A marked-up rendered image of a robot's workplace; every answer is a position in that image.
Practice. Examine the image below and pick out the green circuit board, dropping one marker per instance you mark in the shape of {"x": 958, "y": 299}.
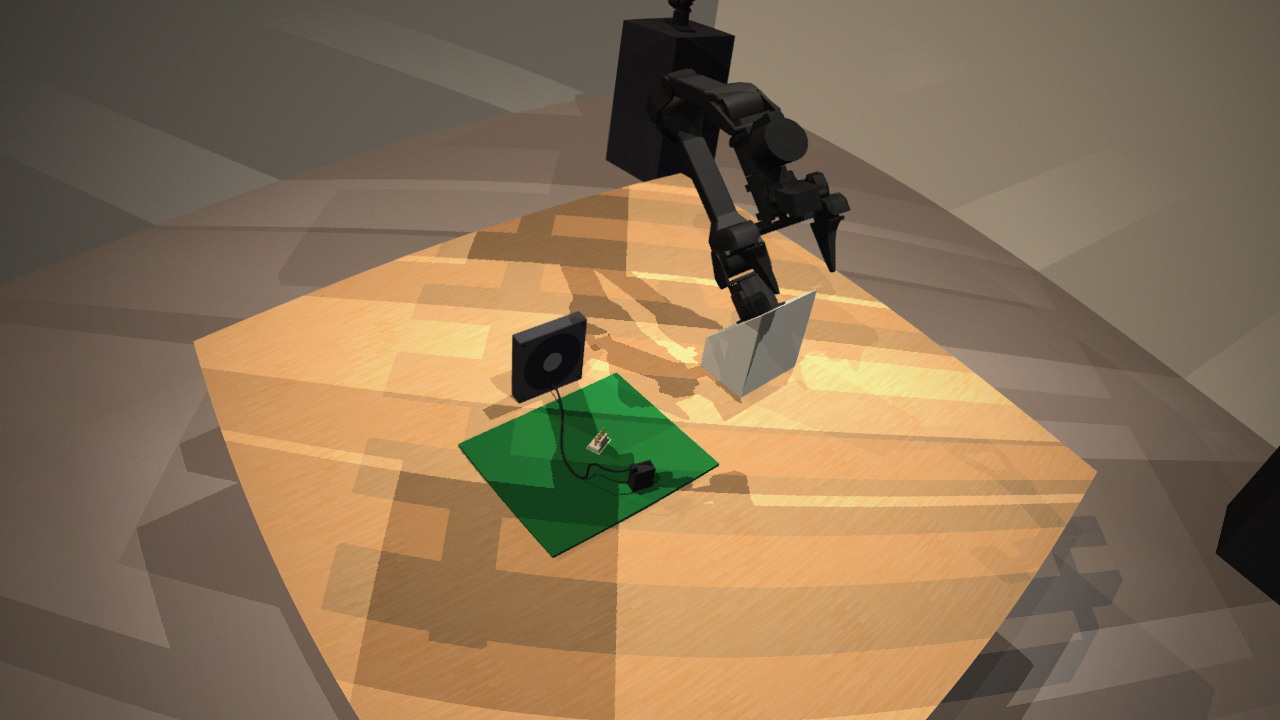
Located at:
{"x": 607, "y": 422}

